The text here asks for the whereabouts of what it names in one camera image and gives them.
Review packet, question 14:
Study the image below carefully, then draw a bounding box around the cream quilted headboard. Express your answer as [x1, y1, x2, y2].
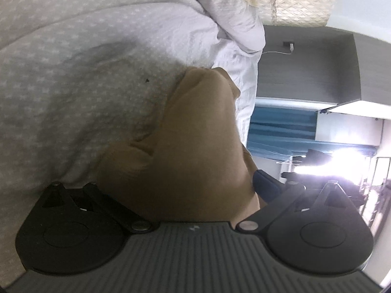
[258, 0, 344, 27]

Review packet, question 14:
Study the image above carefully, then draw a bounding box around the blue curtain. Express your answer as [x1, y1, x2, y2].
[246, 104, 376, 162]

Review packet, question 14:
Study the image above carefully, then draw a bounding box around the grey bed sheet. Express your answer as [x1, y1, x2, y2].
[0, 0, 220, 281]

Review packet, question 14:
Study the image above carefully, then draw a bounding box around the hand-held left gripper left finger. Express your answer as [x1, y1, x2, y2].
[39, 181, 153, 234]

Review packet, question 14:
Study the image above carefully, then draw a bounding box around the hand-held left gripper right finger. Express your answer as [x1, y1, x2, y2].
[237, 169, 350, 234]

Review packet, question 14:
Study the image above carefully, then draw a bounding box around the brown hoodie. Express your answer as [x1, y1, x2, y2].
[96, 66, 260, 223]

